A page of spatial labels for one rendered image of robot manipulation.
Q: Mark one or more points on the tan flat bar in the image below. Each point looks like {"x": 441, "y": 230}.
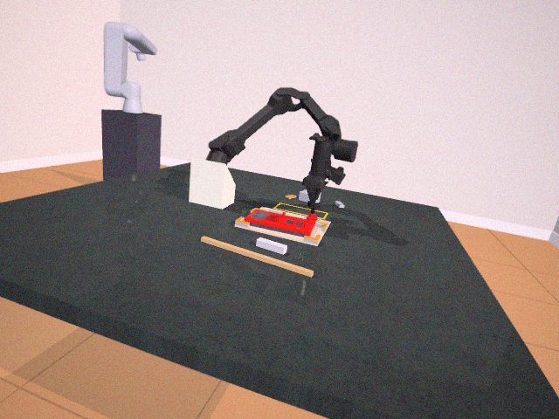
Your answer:
{"x": 260, "y": 257}

